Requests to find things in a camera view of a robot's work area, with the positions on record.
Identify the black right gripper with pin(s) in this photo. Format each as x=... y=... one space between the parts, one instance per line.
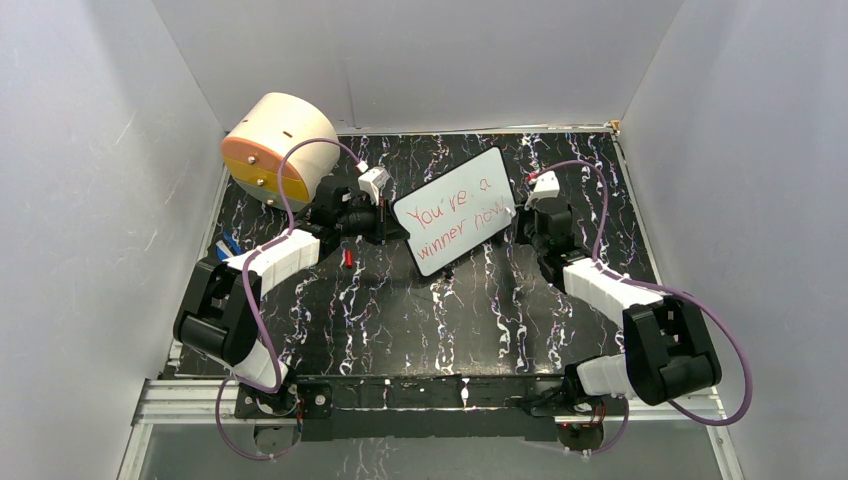
x=518 y=221

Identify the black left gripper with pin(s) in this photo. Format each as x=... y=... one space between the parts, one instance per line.
x=385 y=228

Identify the white board black frame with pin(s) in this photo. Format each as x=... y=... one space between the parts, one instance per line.
x=457 y=211

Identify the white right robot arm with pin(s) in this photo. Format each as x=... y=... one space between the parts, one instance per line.
x=668 y=351

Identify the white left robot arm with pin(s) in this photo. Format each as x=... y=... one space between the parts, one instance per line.
x=219 y=314

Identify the cream cylindrical drawer box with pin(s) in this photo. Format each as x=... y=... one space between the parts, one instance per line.
x=279 y=150

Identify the blue white eraser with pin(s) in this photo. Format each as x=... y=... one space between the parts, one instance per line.
x=227 y=247

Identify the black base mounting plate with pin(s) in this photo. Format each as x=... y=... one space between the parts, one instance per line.
x=530 y=418

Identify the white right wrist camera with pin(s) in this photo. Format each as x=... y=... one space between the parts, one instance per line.
x=543 y=186

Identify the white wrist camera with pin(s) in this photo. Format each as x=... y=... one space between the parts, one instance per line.
x=372 y=180
x=543 y=186

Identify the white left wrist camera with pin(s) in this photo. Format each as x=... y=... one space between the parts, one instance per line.
x=372 y=180

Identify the aluminium frame rail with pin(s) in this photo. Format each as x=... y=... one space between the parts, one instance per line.
x=205 y=401

